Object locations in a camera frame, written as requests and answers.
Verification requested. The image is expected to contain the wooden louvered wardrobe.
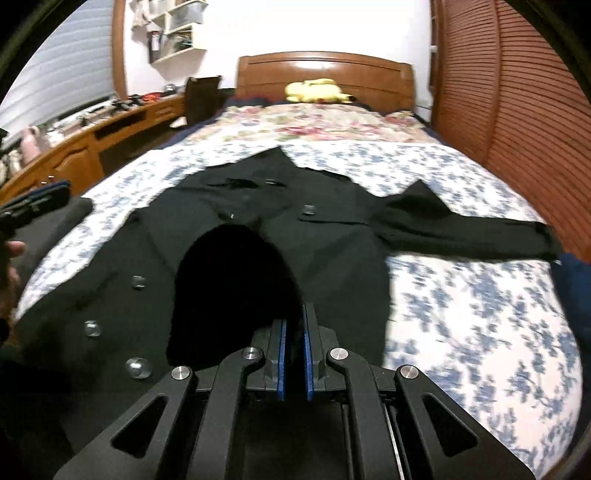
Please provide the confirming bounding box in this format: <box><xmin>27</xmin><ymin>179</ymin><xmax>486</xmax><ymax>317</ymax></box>
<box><xmin>429</xmin><ymin>0</ymin><xmax>591</xmax><ymax>259</ymax></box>

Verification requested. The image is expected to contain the yellow plush toy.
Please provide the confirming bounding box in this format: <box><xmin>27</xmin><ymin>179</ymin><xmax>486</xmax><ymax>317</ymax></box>
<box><xmin>284</xmin><ymin>78</ymin><xmax>356</xmax><ymax>105</ymax></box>

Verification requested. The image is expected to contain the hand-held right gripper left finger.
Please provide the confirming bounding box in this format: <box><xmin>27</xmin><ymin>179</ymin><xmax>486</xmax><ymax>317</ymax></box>
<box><xmin>53</xmin><ymin>318</ymin><xmax>288</xmax><ymax>480</ymax></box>

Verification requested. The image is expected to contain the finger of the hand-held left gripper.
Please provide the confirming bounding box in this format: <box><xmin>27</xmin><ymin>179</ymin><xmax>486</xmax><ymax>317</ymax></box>
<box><xmin>27</xmin><ymin>180</ymin><xmax>71</xmax><ymax>219</ymax></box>

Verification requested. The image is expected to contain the person's left hand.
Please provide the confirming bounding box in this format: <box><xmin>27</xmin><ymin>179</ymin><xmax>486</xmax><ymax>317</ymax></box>
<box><xmin>0</xmin><ymin>240</ymin><xmax>27</xmax><ymax>320</ymax></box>

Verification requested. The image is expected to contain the grey window blind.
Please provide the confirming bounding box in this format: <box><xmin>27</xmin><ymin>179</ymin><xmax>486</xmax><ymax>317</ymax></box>
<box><xmin>0</xmin><ymin>32</ymin><xmax>116</xmax><ymax>139</ymax></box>

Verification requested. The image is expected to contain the wooden desk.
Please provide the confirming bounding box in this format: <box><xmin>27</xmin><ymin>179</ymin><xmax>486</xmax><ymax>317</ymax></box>
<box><xmin>0</xmin><ymin>95</ymin><xmax>188</xmax><ymax>204</ymax></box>

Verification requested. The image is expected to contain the dark grey cloth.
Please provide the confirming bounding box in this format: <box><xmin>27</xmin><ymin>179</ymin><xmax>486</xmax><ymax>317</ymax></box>
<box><xmin>14</xmin><ymin>198</ymin><xmax>94</xmax><ymax>278</ymax></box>

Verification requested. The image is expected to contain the pink floral quilt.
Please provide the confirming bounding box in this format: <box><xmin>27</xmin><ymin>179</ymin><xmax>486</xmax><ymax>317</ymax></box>
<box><xmin>175</xmin><ymin>102</ymin><xmax>439</xmax><ymax>149</ymax></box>

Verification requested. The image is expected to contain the dark blue cloth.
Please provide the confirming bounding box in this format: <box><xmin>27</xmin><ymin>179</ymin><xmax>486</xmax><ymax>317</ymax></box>
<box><xmin>551</xmin><ymin>253</ymin><xmax>591</xmax><ymax>328</ymax></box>

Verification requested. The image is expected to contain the bed with floral blue sheet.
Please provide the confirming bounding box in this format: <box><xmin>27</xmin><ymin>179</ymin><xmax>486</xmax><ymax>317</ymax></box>
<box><xmin>14</xmin><ymin>138</ymin><xmax>583</xmax><ymax>480</ymax></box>

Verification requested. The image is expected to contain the white wall shelf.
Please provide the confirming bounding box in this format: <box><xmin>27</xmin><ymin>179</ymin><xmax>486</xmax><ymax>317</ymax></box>
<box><xmin>131</xmin><ymin>0</ymin><xmax>208</xmax><ymax>64</ymax></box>

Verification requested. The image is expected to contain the wooden headboard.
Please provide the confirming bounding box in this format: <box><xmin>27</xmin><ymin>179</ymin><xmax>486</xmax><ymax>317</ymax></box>
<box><xmin>237</xmin><ymin>52</ymin><xmax>415</xmax><ymax>114</ymax></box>

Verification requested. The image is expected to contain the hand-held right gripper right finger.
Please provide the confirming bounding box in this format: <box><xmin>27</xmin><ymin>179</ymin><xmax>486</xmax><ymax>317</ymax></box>
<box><xmin>303</xmin><ymin>302</ymin><xmax>536</xmax><ymax>480</ymax></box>

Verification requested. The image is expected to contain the black coat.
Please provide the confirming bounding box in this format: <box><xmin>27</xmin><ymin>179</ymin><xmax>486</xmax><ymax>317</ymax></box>
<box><xmin>9</xmin><ymin>147</ymin><xmax>561</xmax><ymax>416</ymax></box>

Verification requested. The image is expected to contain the pink bottle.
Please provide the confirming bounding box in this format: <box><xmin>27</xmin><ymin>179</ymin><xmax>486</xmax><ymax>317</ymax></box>
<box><xmin>21</xmin><ymin>124</ymin><xmax>41</xmax><ymax>163</ymax></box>

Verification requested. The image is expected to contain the dark chair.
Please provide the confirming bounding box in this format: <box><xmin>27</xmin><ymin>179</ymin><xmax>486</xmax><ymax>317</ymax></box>
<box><xmin>185</xmin><ymin>76</ymin><xmax>236</xmax><ymax>127</ymax></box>

